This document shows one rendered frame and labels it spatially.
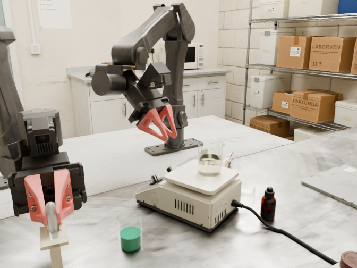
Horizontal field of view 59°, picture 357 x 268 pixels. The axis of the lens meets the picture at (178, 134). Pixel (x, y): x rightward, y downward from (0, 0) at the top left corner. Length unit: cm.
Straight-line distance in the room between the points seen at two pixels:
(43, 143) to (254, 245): 40
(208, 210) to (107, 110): 253
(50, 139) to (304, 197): 58
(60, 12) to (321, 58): 246
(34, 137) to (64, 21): 304
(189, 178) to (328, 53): 237
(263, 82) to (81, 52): 190
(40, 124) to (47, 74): 299
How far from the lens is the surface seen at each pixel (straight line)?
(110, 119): 309
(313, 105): 290
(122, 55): 80
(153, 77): 74
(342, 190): 85
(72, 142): 118
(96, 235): 64
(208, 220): 61
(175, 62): 98
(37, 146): 51
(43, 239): 43
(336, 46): 285
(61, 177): 47
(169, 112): 77
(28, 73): 345
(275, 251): 61
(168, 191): 64
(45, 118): 49
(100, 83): 74
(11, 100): 63
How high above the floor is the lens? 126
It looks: 17 degrees down
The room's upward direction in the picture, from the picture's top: straight up
